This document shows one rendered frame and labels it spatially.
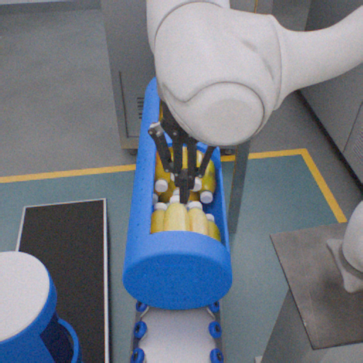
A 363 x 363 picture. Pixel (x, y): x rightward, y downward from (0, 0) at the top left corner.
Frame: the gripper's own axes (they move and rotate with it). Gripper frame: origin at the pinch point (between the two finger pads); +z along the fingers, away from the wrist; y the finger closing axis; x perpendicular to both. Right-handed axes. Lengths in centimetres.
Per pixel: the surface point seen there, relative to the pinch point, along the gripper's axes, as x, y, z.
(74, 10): -415, 246, 141
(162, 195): -36, 16, 43
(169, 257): 1.0, 3.5, 23.3
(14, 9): -389, 315, 136
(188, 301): -0.1, -1.1, 44.5
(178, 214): -14.3, 5.1, 25.7
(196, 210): -21.3, 1.7, 30.7
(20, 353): 22, 39, 51
